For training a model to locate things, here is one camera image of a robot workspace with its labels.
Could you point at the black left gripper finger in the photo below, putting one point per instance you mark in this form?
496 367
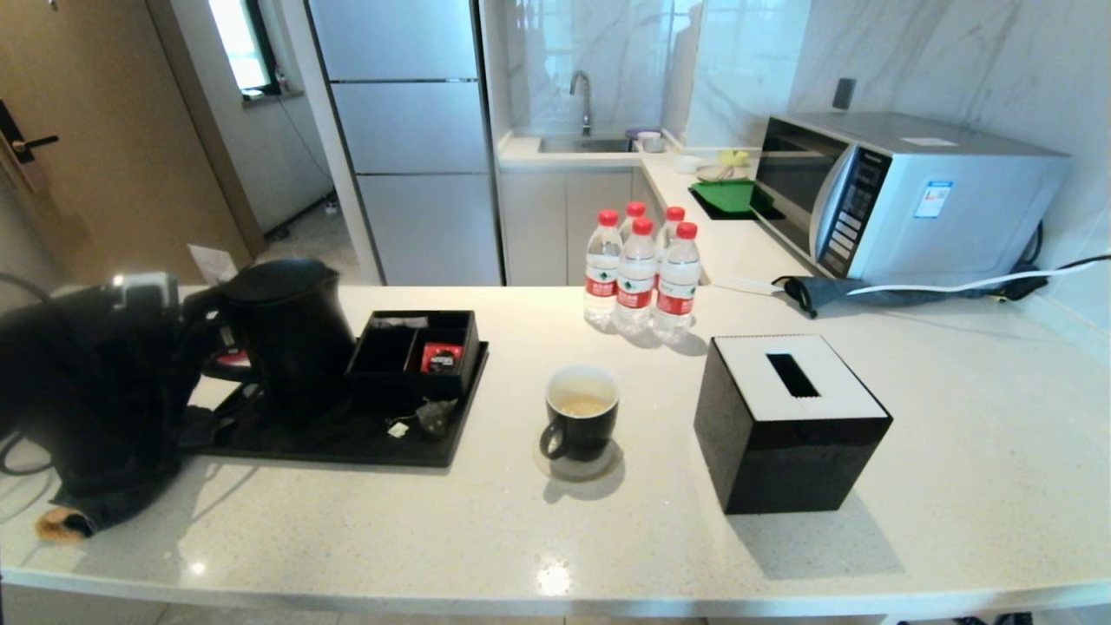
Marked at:
204 386
193 311

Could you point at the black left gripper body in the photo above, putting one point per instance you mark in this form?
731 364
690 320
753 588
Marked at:
156 351

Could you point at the black electric kettle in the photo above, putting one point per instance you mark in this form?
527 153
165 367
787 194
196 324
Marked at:
286 347

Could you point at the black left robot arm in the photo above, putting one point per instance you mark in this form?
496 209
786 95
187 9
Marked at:
78 391

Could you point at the dark tea bag with tag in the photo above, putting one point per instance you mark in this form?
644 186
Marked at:
434 417

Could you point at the white paper leaflet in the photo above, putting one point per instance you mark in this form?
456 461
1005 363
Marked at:
211 263

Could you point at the black rectangular tray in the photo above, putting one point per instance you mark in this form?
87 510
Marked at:
347 443

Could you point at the dark grey cloth sleeve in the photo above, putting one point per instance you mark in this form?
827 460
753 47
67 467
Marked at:
87 516

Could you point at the black compartment organizer box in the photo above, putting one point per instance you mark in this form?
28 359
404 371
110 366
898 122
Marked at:
386 351

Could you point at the brown wooden door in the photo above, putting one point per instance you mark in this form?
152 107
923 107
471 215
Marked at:
104 130

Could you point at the red sachet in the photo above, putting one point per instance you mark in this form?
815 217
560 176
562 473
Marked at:
441 358

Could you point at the silver three-door fridge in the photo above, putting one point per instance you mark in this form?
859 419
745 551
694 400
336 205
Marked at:
408 130

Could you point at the black mug white inside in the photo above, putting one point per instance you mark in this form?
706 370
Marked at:
580 430

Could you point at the white sink cabinet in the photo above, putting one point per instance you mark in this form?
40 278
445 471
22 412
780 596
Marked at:
564 226

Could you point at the round translucent coaster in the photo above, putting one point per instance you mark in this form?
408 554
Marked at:
599 471

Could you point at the clear water bottle red cap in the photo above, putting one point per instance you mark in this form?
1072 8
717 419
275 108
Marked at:
601 276
636 285
673 224
678 293
636 213

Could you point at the steel kitchen sink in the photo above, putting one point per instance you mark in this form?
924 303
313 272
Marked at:
586 144

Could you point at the chrome kitchen faucet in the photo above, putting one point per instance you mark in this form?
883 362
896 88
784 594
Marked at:
583 95

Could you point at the white bowl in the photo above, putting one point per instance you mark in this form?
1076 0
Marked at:
688 162

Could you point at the white plate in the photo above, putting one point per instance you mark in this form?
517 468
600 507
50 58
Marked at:
716 173

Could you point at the green cutting board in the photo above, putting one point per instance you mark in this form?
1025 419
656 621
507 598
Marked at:
729 194

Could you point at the yellow kitchen item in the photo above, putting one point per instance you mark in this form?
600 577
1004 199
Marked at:
734 156

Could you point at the black tissue box white lid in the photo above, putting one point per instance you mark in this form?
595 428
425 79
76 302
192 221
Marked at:
785 447

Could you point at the silver microwave oven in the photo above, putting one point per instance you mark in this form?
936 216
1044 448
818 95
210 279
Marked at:
955 207

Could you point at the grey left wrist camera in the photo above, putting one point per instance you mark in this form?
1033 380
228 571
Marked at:
146 292

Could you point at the window with dark frame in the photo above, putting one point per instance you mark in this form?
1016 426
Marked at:
239 43

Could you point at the grey wall socket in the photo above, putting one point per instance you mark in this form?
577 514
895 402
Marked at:
846 92

